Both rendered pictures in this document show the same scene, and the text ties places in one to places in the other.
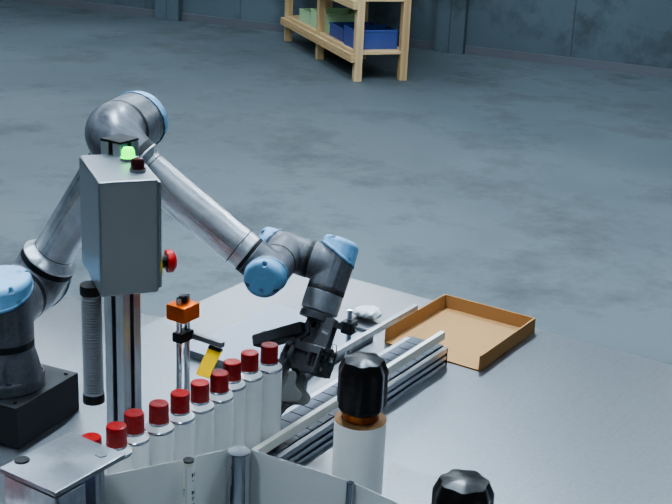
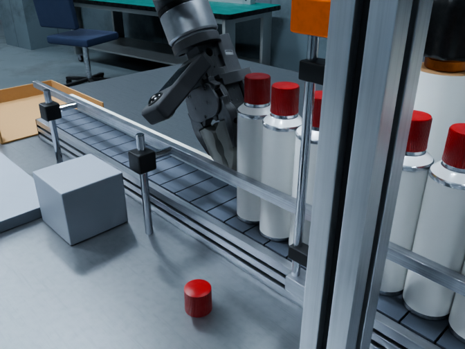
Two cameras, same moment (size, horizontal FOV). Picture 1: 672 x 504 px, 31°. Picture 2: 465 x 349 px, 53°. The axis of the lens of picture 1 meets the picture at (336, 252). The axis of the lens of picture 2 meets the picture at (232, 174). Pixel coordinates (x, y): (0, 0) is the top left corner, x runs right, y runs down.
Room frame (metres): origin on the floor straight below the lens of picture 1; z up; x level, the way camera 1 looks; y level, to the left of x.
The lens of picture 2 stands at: (1.97, 0.68, 1.23)
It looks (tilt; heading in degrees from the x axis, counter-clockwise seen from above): 27 degrees down; 283
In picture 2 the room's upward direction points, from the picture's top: straight up
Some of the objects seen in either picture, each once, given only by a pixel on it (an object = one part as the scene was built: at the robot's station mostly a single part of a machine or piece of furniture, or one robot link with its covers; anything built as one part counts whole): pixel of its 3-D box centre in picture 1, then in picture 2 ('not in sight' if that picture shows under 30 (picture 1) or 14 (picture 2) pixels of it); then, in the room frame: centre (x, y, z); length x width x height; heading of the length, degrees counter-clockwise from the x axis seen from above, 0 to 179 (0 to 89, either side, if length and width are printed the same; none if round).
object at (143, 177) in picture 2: not in sight; (156, 181); (2.22, 0.11, 0.91); 0.07 x 0.03 x 0.17; 57
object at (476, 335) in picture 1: (461, 330); (30, 107); (2.74, -0.32, 0.85); 0.30 x 0.26 x 0.04; 147
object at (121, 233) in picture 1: (120, 222); not in sight; (1.86, 0.35, 1.38); 0.17 x 0.10 x 0.19; 22
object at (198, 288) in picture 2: not in sight; (198, 297); (2.11, 0.27, 0.85); 0.03 x 0.03 x 0.03
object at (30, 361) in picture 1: (5, 360); not in sight; (2.20, 0.65, 0.97); 0.15 x 0.15 x 0.10
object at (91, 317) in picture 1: (92, 343); not in sight; (1.82, 0.40, 1.18); 0.04 x 0.04 x 0.21
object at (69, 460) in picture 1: (63, 462); not in sight; (1.50, 0.37, 1.14); 0.14 x 0.11 x 0.01; 147
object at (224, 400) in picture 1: (218, 424); not in sight; (1.93, 0.20, 0.98); 0.05 x 0.05 x 0.20
